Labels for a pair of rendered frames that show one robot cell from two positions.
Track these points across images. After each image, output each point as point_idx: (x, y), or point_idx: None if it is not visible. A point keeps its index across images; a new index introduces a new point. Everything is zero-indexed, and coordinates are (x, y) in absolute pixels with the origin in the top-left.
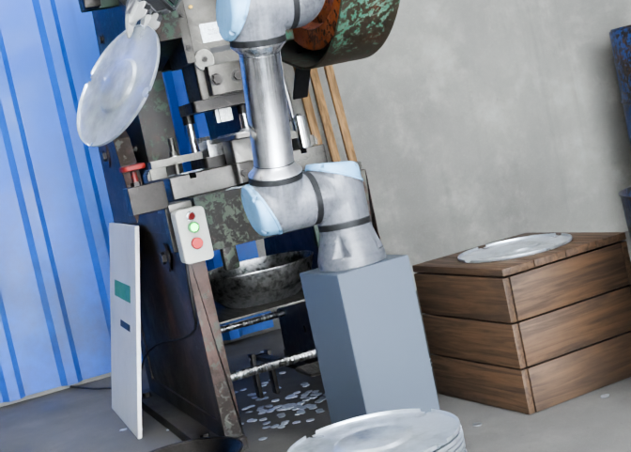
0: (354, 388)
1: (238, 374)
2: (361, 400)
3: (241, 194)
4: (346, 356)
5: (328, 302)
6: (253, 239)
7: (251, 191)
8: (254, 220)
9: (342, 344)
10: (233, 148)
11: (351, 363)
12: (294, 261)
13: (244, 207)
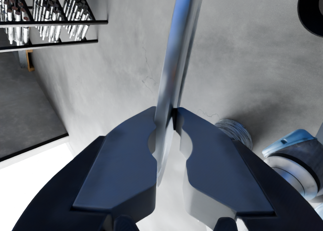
0: (322, 129)
1: None
2: (320, 129)
3: (284, 139)
4: (321, 135)
5: (322, 144)
6: None
7: (263, 152)
8: (281, 138)
9: (321, 137)
10: None
11: (317, 136)
12: None
13: (291, 133)
